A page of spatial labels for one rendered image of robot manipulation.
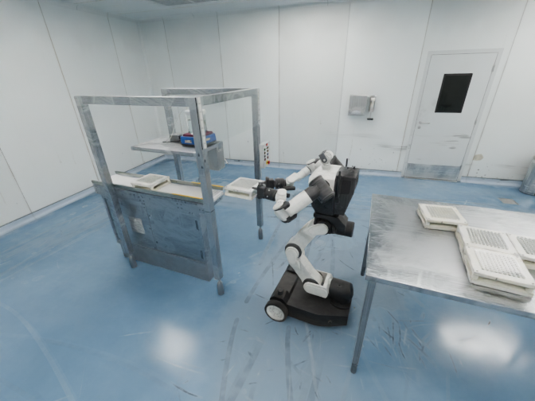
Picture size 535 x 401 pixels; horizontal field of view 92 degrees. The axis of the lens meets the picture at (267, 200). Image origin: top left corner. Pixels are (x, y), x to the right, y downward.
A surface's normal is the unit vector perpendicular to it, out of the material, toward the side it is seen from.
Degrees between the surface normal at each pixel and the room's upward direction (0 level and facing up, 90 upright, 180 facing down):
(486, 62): 90
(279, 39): 90
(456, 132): 90
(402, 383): 0
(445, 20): 90
